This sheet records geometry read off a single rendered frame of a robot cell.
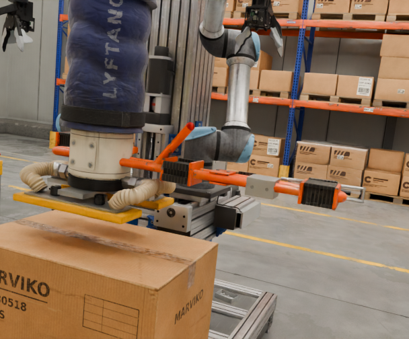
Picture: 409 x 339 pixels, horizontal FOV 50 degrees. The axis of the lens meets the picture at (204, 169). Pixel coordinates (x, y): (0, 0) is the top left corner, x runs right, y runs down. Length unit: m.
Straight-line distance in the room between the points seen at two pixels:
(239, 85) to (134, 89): 0.67
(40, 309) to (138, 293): 0.29
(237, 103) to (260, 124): 8.09
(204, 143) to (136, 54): 0.59
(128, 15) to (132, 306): 0.70
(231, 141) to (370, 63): 7.99
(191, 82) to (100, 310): 1.09
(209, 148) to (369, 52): 8.07
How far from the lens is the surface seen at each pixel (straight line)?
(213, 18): 1.71
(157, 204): 1.24
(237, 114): 1.72
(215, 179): 1.08
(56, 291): 1.18
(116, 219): 1.09
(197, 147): 1.66
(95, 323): 1.14
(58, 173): 1.34
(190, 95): 1.89
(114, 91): 1.15
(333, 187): 1.01
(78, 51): 1.19
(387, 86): 8.19
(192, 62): 1.89
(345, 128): 9.51
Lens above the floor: 1.35
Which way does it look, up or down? 8 degrees down
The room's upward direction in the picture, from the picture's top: 6 degrees clockwise
